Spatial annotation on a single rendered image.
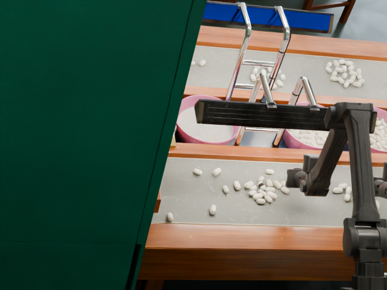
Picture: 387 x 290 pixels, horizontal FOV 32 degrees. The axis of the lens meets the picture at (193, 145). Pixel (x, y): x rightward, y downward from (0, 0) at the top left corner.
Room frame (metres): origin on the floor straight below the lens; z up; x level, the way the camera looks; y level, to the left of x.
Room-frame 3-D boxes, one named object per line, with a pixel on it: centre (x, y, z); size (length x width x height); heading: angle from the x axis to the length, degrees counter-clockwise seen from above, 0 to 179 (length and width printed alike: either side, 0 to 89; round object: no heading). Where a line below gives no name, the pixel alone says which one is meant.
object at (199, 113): (1.74, -0.27, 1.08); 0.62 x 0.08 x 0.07; 108
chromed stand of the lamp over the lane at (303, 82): (1.81, -0.25, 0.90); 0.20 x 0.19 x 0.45; 108
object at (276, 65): (2.19, -0.13, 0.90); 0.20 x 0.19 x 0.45; 108
